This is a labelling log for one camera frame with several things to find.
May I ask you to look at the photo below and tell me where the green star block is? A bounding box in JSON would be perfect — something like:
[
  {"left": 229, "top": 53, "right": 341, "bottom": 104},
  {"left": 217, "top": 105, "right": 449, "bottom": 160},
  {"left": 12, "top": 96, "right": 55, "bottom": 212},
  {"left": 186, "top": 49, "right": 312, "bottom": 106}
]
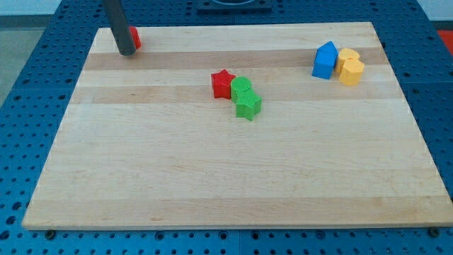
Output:
[{"left": 235, "top": 89, "right": 262, "bottom": 121}]

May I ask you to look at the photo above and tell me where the green circle block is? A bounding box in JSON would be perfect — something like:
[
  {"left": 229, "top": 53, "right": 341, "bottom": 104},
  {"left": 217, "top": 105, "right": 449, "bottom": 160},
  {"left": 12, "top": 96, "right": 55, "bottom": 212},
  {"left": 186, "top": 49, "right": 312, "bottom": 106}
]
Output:
[{"left": 230, "top": 76, "right": 252, "bottom": 103}]

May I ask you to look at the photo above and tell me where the red star block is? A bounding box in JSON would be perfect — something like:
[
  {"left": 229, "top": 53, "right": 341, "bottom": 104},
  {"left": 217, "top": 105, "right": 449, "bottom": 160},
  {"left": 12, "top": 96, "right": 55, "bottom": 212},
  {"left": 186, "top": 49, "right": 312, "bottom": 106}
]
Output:
[{"left": 211, "top": 69, "right": 236, "bottom": 99}]

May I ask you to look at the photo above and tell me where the red circle block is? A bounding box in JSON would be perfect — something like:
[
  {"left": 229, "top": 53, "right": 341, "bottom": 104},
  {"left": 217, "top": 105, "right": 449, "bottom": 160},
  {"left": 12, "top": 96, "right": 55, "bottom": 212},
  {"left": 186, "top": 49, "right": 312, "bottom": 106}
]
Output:
[{"left": 129, "top": 26, "right": 142, "bottom": 50}]

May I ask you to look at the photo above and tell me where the light wooden board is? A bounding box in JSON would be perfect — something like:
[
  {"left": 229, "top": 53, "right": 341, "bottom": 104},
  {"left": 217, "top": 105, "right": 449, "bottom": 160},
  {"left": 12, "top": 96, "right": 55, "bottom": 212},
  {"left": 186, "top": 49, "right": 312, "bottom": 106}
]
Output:
[{"left": 22, "top": 22, "right": 452, "bottom": 231}]

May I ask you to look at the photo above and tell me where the blue house-shaped block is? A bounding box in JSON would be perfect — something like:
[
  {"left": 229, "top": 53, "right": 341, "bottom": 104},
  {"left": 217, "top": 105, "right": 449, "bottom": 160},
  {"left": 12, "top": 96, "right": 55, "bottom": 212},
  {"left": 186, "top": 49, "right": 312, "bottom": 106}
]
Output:
[{"left": 311, "top": 41, "right": 338, "bottom": 79}]

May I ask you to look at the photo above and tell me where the yellow hexagon block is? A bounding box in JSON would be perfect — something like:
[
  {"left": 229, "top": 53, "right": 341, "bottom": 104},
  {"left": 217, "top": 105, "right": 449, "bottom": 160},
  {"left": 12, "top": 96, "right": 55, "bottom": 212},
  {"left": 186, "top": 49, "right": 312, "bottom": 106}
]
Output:
[{"left": 339, "top": 59, "right": 365, "bottom": 86}]

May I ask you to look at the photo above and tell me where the yellow heart block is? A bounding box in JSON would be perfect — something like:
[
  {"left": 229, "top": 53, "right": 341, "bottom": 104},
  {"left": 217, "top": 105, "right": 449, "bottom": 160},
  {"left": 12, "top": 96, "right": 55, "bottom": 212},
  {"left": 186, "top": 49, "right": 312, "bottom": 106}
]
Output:
[{"left": 334, "top": 48, "right": 360, "bottom": 74}]

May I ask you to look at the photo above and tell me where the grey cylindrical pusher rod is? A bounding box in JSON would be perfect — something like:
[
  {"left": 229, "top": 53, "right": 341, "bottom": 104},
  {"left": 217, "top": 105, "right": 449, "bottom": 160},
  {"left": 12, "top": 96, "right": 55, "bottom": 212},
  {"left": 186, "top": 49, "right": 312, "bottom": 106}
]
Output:
[{"left": 102, "top": 0, "right": 136, "bottom": 56}]

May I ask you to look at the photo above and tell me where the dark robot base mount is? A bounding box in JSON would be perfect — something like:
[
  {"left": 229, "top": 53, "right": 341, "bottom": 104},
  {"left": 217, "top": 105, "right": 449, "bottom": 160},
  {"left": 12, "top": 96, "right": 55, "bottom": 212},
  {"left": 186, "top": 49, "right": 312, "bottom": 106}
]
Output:
[{"left": 195, "top": 0, "right": 273, "bottom": 13}]

